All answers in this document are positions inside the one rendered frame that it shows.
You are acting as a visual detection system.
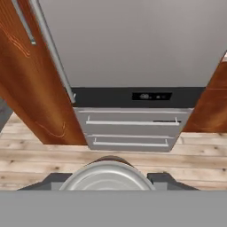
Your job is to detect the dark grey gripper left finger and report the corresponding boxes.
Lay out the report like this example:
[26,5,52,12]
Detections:
[18,172,74,192]

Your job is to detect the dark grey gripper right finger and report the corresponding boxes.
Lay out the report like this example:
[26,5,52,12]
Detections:
[146,172,200,192]

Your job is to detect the wooden cabinet panel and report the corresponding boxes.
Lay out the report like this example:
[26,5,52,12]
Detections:
[182,51,227,134]

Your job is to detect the tall wooden cabinet door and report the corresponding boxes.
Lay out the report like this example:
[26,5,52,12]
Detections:
[0,0,89,146]

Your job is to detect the small grey fridge drawer front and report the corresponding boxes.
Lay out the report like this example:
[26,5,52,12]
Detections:
[84,134,182,153]

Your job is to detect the large grey fridge drawer front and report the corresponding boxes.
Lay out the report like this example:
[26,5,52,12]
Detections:
[73,107,194,137]

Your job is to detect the stainless steel fridge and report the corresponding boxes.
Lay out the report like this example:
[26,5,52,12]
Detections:
[28,0,227,153]

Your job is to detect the grey fridge door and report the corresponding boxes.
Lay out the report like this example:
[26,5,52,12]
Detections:
[37,0,227,89]

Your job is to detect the short silver drawer handle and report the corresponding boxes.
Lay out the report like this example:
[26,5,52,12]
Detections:
[92,137,169,148]

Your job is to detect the long silver drawer handle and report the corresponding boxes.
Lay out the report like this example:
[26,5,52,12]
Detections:
[85,115,181,127]

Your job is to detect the long silver fridge door handle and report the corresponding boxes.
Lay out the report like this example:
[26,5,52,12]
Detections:
[28,0,77,105]

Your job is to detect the silver cabinet door handle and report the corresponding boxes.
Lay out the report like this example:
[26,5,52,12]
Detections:
[12,0,37,46]

